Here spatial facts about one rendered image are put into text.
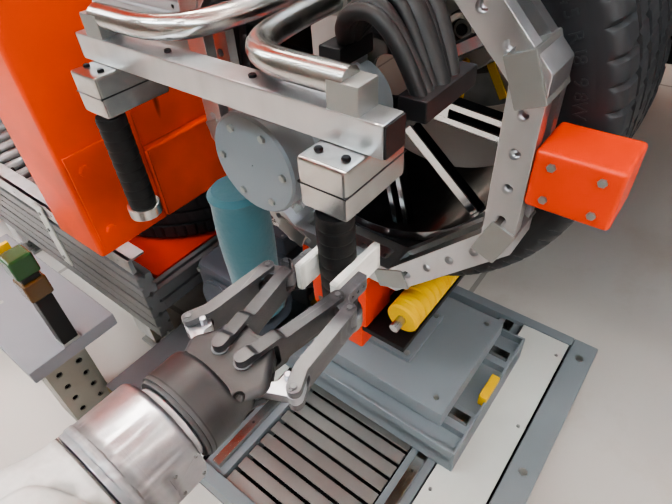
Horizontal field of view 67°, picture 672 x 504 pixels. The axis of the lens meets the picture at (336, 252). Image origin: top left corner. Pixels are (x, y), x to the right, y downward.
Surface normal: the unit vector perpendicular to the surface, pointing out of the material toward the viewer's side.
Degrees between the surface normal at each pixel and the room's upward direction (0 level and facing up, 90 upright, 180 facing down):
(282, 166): 90
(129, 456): 30
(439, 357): 0
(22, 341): 0
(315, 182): 90
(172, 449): 50
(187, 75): 90
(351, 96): 90
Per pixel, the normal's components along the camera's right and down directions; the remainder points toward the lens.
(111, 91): 0.79, 0.38
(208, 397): 0.47, -0.33
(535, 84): -0.61, 0.55
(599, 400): -0.05, -0.74
